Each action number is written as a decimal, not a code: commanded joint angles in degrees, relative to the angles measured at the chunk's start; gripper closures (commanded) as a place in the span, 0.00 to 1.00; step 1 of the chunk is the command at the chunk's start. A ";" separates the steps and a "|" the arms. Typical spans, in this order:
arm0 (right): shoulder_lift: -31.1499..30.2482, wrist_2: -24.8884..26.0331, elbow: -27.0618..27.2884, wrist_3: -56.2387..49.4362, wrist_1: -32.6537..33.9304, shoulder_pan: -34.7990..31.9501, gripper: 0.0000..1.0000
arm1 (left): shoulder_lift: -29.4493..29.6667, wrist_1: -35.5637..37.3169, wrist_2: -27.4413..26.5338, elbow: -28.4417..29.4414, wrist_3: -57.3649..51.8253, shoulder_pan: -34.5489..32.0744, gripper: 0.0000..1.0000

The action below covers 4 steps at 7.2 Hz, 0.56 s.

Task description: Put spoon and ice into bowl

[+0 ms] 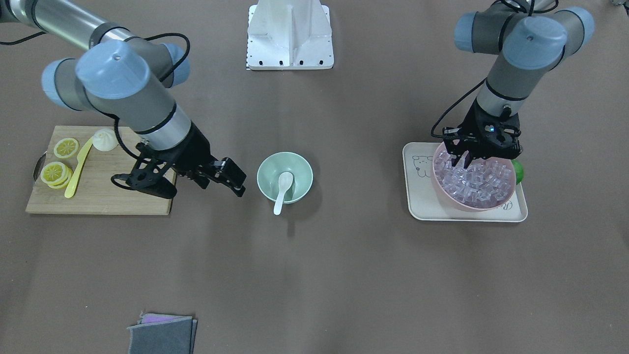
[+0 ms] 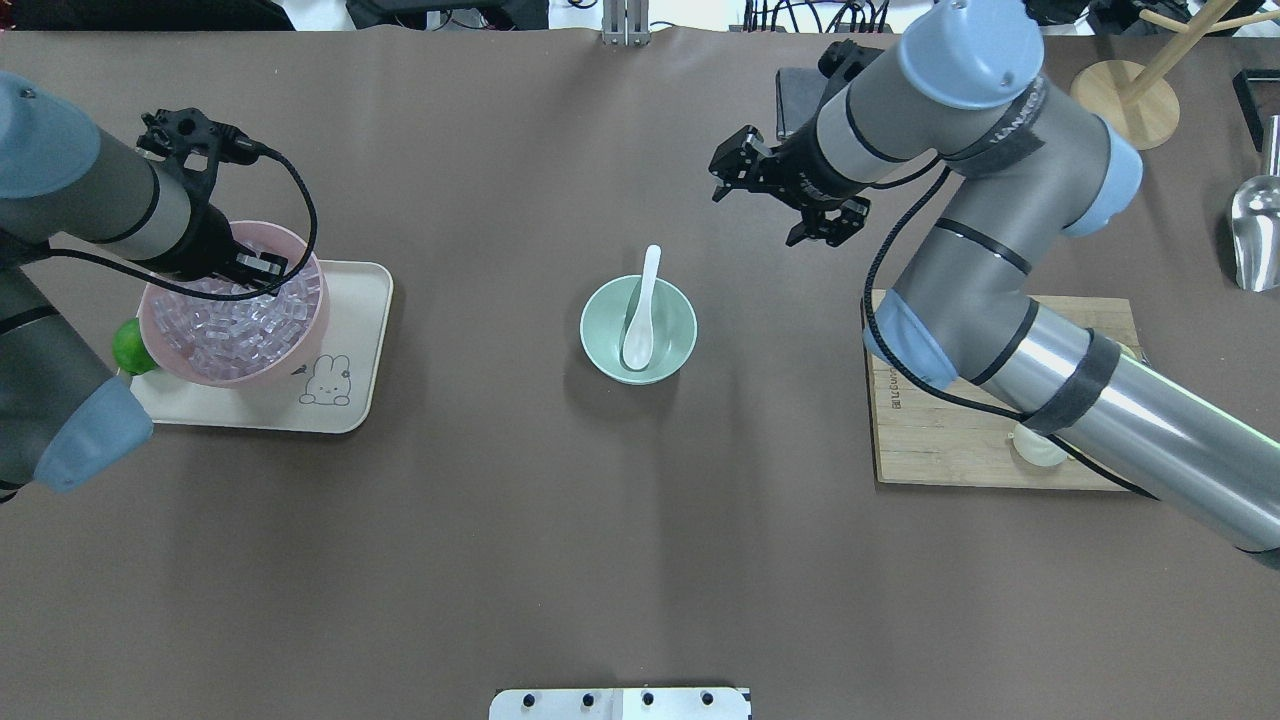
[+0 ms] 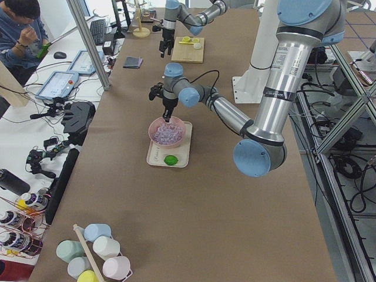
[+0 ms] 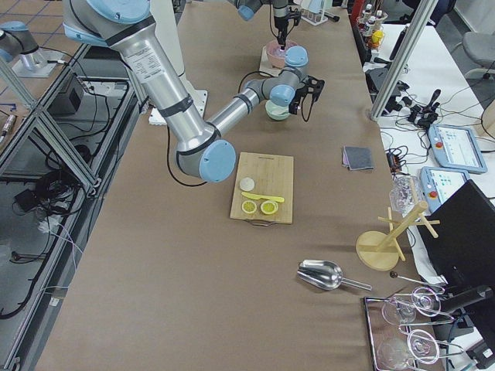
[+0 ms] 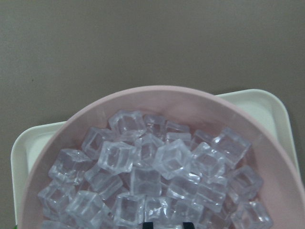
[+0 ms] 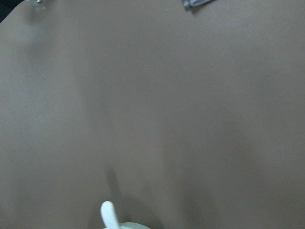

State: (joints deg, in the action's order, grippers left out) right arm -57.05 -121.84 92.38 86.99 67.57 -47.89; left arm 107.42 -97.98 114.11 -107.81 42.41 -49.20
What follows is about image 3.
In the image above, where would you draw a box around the wooden cup tree stand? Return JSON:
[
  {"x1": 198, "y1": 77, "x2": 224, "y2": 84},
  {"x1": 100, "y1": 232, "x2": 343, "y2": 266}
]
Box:
[{"x1": 129, "y1": 0, "x2": 150, "y2": 38}]

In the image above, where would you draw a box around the aluminium frame post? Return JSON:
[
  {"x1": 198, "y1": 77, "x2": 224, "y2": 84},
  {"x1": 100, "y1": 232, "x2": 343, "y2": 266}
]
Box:
[{"x1": 66, "y1": 0, "x2": 111, "y2": 90}]

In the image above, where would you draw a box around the black computer mouse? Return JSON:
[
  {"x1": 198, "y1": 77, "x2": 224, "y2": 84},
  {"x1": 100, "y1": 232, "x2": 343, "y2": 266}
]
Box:
[{"x1": 53, "y1": 52, "x2": 67, "y2": 59}]

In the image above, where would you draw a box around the black keyboard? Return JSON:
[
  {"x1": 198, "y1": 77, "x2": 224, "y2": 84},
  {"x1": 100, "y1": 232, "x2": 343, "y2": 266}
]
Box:
[{"x1": 89, "y1": 19, "x2": 106, "y2": 45}]

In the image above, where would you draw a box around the grey cup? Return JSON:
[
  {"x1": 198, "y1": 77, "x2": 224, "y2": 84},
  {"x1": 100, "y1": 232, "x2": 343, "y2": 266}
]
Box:
[{"x1": 67, "y1": 257, "x2": 91, "y2": 280}]

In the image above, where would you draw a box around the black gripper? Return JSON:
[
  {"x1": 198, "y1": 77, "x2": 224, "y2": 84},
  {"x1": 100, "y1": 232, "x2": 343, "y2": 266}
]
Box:
[
  {"x1": 159, "y1": 28, "x2": 175, "y2": 58},
  {"x1": 163, "y1": 98, "x2": 177, "y2": 122}
]

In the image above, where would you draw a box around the white cup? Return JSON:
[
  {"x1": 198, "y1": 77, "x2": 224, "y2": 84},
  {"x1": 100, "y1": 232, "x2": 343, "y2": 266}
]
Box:
[{"x1": 93, "y1": 236, "x2": 120, "y2": 260}]

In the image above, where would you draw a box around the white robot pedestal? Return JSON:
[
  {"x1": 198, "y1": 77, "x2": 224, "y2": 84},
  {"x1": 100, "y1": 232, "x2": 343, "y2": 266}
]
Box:
[{"x1": 233, "y1": 0, "x2": 280, "y2": 103}]

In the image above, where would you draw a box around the mint green cup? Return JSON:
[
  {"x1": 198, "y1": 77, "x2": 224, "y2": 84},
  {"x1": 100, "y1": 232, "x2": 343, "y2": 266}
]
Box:
[{"x1": 56, "y1": 240, "x2": 85, "y2": 263}]

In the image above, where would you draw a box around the light blue cup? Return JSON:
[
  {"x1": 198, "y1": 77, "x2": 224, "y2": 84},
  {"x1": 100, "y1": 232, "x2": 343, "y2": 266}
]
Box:
[{"x1": 84, "y1": 223, "x2": 112, "y2": 242}]

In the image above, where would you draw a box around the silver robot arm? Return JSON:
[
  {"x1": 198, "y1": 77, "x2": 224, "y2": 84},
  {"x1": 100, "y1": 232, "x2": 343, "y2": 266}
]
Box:
[
  {"x1": 159, "y1": 0, "x2": 230, "y2": 58},
  {"x1": 160, "y1": 1, "x2": 347, "y2": 177}
]

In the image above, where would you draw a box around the bamboo cutting board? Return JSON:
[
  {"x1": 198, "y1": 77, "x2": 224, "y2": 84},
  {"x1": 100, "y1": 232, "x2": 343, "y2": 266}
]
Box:
[{"x1": 171, "y1": 36, "x2": 205, "y2": 63}]

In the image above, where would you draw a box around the grey folded cloth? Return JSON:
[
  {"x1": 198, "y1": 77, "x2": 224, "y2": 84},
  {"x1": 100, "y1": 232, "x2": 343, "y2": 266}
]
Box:
[{"x1": 123, "y1": 56, "x2": 143, "y2": 69}]

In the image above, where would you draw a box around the near teach pendant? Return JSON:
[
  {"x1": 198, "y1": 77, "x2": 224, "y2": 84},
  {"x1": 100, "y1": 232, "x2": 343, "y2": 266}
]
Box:
[{"x1": 35, "y1": 71, "x2": 79, "y2": 100}]

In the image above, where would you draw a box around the yellow cup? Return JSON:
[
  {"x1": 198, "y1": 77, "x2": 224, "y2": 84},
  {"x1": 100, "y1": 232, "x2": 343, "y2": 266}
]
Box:
[{"x1": 77, "y1": 270, "x2": 99, "y2": 282}]

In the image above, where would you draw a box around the pink bowl of ice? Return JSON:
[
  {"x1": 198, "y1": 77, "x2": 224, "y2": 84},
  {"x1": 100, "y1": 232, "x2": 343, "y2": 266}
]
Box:
[{"x1": 148, "y1": 116, "x2": 186, "y2": 149}]

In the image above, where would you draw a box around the far teach pendant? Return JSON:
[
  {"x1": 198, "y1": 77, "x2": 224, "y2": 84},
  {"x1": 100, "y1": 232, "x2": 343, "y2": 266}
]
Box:
[{"x1": 67, "y1": 50, "x2": 95, "y2": 76}]

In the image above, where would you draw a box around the pink cup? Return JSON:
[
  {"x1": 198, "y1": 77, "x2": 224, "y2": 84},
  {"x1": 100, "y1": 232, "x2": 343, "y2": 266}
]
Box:
[{"x1": 102, "y1": 256, "x2": 132, "y2": 280}]

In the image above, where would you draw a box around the green lime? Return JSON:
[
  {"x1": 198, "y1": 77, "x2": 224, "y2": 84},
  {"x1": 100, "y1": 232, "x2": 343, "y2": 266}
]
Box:
[{"x1": 163, "y1": 155, "x2": 179, "y2": 166}]

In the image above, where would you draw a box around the copper wire bottle rack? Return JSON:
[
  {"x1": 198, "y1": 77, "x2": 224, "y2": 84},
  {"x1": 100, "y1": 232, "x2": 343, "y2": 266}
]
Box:
[{"x1": 1, "y1": 193, "x2": 49, "y2": 259}]

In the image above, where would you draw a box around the cream rabbit tray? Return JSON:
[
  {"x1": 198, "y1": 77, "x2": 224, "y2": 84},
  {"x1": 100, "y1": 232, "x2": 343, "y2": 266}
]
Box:
[{"x1": 146, "y1": 121, "x2": 193, "y2": 168}]

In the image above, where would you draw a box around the teach pendant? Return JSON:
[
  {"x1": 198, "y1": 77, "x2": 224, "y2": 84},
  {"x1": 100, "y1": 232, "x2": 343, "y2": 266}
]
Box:
[
  {"x1": 35, "y1": 71, "x2": 79, "y2": 100},
  {"x1": 67, "y1": 50, "x2": 95, "y2": 76}
]

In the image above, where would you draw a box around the black bracket device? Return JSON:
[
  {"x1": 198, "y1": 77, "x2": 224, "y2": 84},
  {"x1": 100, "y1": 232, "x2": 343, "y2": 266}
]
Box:
[{"x1": 61, "y1": 102, "x2": 96, "y2": 146}]

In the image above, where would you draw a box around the seated person in blue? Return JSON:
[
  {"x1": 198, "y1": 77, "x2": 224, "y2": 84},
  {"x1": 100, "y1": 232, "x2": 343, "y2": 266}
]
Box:
[{"x1": 1, "y1": 0, "x2": 49, "y2": 86}]

